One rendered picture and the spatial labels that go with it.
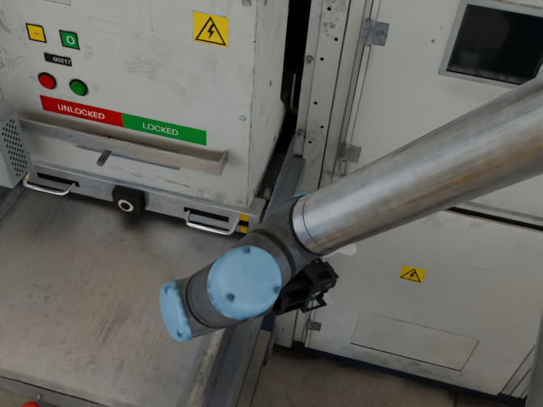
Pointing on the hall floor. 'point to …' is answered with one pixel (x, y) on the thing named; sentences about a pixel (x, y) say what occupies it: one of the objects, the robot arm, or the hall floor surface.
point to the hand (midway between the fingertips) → (345, 252)
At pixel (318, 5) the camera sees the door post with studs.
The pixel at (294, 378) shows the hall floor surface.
